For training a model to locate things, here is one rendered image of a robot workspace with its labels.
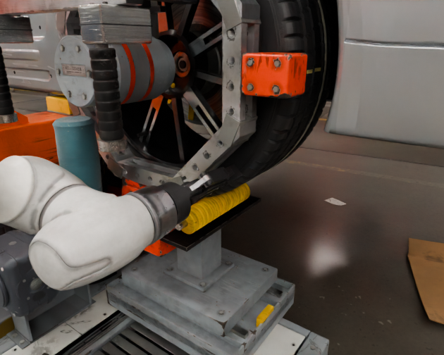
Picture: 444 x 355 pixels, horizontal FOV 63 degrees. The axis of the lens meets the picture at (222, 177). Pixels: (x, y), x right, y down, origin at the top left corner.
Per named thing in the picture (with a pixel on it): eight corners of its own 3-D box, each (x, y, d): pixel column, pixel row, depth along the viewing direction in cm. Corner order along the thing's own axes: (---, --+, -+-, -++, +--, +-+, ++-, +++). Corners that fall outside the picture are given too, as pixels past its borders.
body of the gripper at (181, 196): (161, 237, 64) (194, 217, 71) (185, 215, 58) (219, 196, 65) (138, 202, 65) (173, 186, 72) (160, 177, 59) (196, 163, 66)
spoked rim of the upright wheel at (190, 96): (249, 182, 107) (347, 17, 79) (200, 210, 90) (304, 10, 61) (139, 90, 123) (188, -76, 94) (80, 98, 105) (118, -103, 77)
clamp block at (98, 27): (153, 44, 55) (151, 5, 53) (103, 44, 48) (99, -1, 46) (131, 44, 57) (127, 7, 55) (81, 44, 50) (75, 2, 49)
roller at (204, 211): (255, 198, 103) (256, 179, 101) (187, 242, 80) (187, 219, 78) (238, 194, 106) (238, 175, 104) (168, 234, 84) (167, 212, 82)
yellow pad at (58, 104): (105, 109, 125) (103, 95, 123) (70, 115, 115) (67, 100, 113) (82, 106, 133) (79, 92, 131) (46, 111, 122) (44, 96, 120)
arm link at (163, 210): (164, 232, 54) (190, 218, 58) (132, 183, 55) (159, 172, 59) (138, 256, 59) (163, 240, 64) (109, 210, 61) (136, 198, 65)
